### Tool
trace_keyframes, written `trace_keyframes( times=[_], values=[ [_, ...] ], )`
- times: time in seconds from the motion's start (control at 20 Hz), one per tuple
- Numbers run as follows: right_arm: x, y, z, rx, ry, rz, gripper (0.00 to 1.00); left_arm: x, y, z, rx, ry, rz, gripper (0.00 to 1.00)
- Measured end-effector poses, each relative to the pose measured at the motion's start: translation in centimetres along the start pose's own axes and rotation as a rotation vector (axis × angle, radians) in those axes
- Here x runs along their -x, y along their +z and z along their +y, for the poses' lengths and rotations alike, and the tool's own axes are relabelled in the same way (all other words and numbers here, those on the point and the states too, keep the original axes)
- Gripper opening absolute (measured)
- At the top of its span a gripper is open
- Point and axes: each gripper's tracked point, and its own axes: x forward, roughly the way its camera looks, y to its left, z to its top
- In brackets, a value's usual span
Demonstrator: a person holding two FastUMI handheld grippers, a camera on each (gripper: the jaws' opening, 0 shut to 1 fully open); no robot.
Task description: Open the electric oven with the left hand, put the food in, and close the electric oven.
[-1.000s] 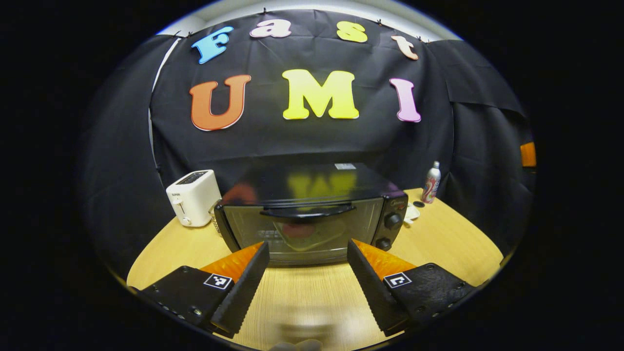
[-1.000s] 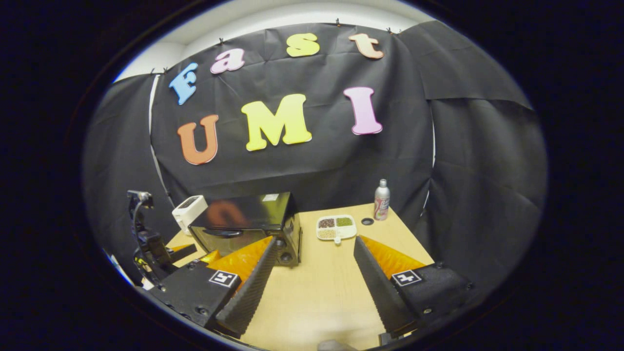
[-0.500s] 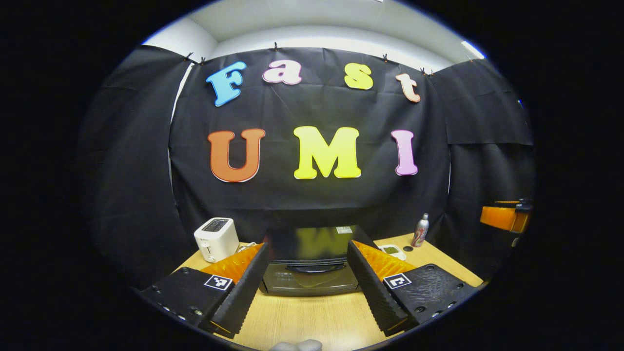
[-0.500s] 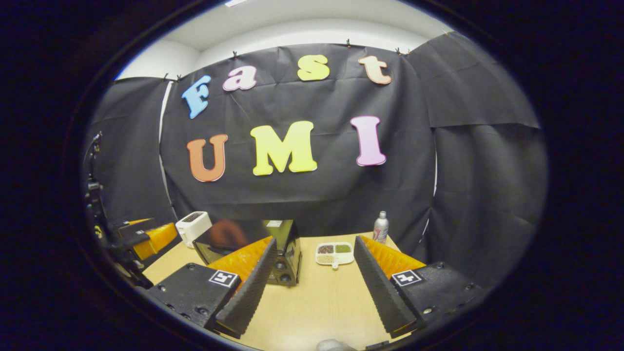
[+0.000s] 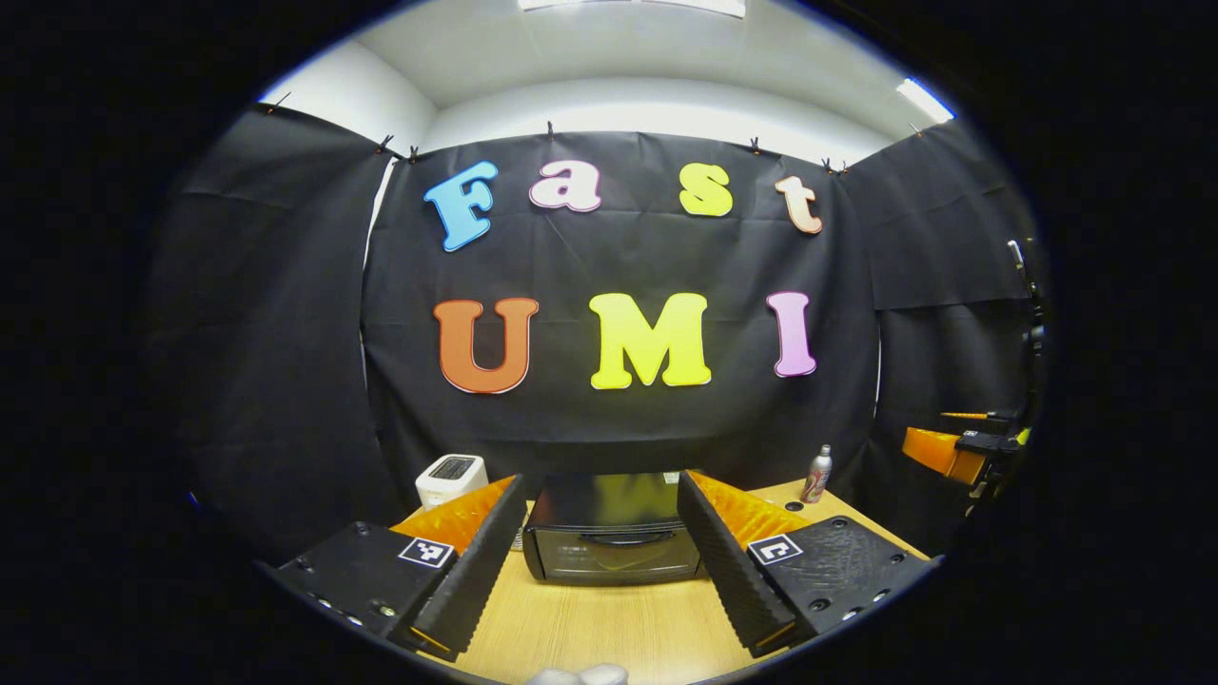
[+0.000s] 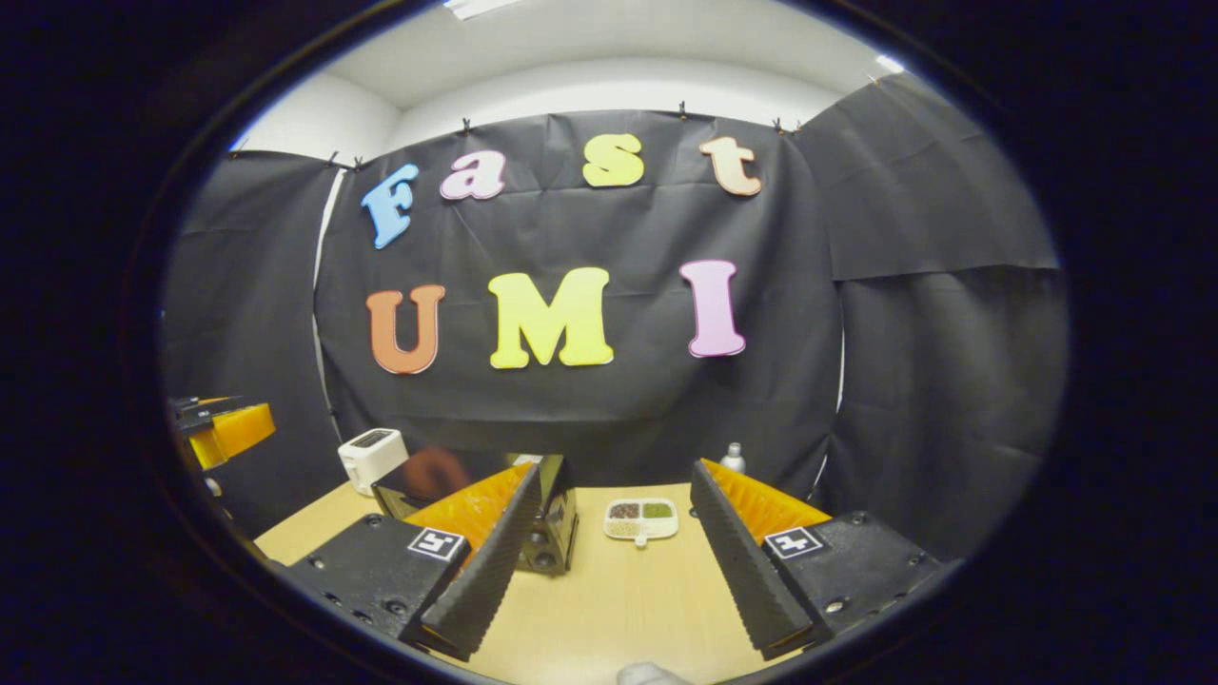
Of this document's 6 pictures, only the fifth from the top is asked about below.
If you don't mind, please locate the long ceiling light panel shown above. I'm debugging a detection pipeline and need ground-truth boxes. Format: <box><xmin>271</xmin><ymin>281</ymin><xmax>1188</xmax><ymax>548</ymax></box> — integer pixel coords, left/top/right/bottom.
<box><xmin>519</xmin><ymin>0</ymin><xmax>746</xmax><ymax>18</ymax></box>

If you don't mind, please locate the small ceiling light panel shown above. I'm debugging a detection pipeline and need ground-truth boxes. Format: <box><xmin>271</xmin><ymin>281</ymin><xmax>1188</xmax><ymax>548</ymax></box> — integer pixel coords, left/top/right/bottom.
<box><xmin>894</xmin><ymin>78</ymin><xmax>955</xmax><ymax>125</ymax></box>

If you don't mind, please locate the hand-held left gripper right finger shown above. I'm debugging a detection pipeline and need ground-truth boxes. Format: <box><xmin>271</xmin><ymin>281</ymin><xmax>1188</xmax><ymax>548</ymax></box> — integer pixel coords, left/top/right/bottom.
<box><xmin>677</xmin><ymin>469</ymin><xmax>943</xmax><ymax>659</ymax></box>

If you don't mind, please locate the black electric oven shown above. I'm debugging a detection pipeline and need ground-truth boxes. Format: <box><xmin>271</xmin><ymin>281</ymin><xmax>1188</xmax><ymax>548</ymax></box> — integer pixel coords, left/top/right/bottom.
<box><xmin>521</xmin><ymin>471</ymin><xmax>710</xmax><ymax>586</ymax></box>

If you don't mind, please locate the silver and red drink bottle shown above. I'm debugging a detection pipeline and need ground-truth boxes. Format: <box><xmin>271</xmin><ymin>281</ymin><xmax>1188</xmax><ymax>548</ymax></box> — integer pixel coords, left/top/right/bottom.
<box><xmin>800</xmin><ymin>444</ymin><xmax>834</xmax><ymax>505</ymax></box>

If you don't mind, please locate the white toaster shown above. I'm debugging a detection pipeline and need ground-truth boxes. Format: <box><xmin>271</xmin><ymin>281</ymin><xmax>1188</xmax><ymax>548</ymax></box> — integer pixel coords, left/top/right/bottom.
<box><xmin>415</xmin><ymin>454</ymin><xmax>490</xmax><ymax>512</ymax></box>

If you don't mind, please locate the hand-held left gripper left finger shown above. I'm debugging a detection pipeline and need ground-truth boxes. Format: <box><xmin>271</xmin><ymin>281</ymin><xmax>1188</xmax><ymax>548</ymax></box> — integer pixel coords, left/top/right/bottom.
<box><xmin>271</xmin><ymin>473</ymin><xmax>527</xmax><ymax>664</ymax></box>

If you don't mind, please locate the black backdrop cloth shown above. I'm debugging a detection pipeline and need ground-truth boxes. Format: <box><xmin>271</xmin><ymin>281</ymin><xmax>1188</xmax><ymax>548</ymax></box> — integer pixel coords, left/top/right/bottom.
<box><xmin>143</xmin><ymin>103</ymin><xmax>1052</xmax><ymax>562</ymax></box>

